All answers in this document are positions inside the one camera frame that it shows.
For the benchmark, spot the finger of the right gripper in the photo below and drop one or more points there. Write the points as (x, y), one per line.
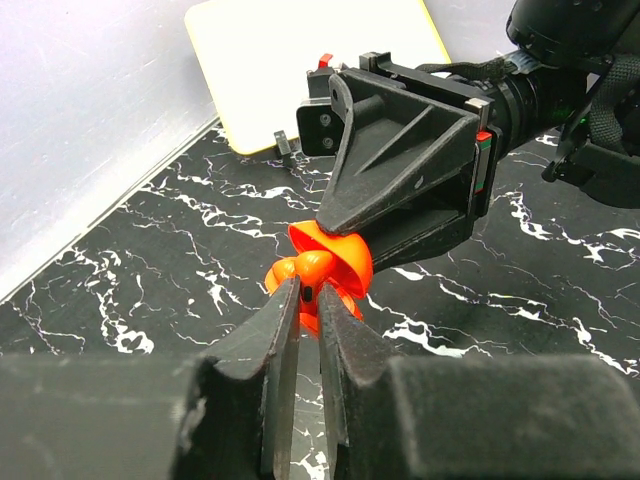
(423, 227)
(397, 146)

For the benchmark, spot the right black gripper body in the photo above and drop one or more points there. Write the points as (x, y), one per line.
(526, 98)

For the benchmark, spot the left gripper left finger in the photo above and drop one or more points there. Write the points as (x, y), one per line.
(223, 413)

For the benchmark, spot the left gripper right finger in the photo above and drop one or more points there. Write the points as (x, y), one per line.
(394, 416)

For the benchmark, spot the red earbud charging case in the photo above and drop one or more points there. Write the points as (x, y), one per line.
(351, 276)

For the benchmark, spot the red earbud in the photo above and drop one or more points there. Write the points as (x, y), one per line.
(313, 267)

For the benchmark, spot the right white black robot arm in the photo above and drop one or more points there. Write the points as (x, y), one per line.
(598, 151)

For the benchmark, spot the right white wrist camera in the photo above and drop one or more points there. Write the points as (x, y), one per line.
(320, 129)

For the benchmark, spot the small whiteboard yellow frame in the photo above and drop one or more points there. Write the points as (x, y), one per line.
(255, 55)

